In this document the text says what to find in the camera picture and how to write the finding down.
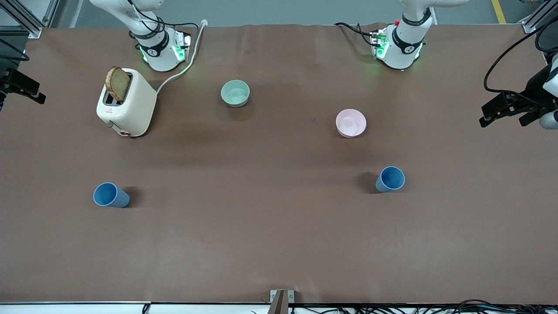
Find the brown bread slice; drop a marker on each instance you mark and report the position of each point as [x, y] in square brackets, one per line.
[117, 85]

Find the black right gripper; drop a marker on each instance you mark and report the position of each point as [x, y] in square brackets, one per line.
[13, 80]

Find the grey metal table bracket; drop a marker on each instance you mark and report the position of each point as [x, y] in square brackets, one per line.
[282, 298]

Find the blue plastic cup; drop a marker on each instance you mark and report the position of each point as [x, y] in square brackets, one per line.
[107, 195]
[391, 179]

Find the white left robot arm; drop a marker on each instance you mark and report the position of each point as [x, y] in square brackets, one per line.
[399, 52]

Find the cream white toaster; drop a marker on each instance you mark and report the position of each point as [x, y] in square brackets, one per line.
[135, 109]

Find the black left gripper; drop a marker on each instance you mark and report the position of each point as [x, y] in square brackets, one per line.
[534, 88]

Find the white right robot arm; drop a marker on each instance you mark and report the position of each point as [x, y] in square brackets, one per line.
[159, 56]

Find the aluminium frame profile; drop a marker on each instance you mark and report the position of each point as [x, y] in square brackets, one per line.
[534, 22]
[26, 22]

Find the pale pink bowl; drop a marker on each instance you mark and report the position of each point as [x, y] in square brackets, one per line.
[351, 123]

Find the mint green bowl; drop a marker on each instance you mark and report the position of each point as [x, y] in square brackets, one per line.
[235, 93]

